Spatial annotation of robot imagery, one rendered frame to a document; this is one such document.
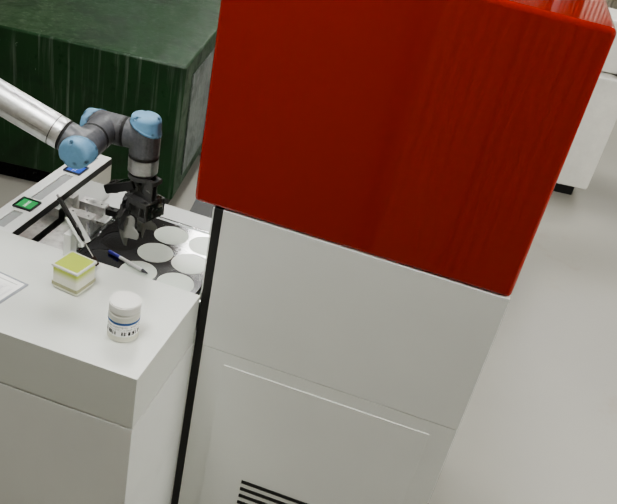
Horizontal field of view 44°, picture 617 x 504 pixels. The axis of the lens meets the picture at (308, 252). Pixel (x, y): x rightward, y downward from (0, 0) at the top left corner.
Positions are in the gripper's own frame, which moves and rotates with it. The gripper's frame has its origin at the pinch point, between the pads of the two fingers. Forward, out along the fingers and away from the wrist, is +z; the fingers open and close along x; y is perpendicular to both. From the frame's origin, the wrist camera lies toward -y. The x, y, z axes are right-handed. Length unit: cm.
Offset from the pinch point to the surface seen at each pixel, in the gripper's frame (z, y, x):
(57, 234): 10.6, -25.2, -2.5
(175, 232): 8.9, -3.1, 22.0
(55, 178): 2.5, -39.4, 9.0
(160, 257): 8.9, 3.2, 8.8
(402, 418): 19, 81, 13
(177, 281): 8.9, 14.0, 3.7
